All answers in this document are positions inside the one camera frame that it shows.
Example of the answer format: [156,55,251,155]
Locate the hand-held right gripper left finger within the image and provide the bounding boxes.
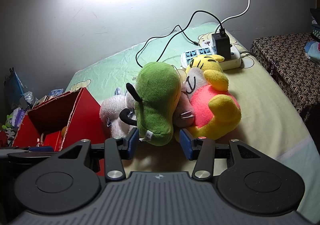
[59,128,139,182]

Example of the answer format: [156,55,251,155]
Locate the black charger adapter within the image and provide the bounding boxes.
[211,28,232,60]

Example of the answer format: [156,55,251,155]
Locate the brown patterned cloth cover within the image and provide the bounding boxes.
[250,32,320,125]

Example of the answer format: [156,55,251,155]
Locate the pink fluffy bunny plush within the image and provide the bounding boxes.
[99,91,139,139]

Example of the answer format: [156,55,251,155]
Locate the green plush toy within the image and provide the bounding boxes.
[120,62,182,146]

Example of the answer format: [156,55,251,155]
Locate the yellow tiger plush toy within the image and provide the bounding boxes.
[175,54,242,141]

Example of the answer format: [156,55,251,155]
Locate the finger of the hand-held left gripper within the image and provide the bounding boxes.
[0,146,59,163]

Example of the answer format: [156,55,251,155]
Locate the green cartoon figure toy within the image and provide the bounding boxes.
[2,112,16,131]

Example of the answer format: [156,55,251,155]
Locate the white power strip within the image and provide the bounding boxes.
[180,46,242,71]

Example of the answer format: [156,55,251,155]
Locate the clear plastic packets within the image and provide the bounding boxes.
[24,88,63,111]

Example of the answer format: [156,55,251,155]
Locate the pile of colourful clothes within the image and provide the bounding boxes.
[304,8,320,61]

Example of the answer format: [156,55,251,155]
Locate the pale green bear-print bedsheet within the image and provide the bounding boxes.
[64,22,320,225]

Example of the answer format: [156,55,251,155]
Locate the blue plastic bag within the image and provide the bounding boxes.
[4,67,25,110]

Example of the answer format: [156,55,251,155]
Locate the red cardboard box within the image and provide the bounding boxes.
[11,87,110,173]

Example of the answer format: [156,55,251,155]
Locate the black charging cable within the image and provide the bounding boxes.
[136,10,225,68]

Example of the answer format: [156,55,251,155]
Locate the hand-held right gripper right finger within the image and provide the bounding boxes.
[179,128,265,180]

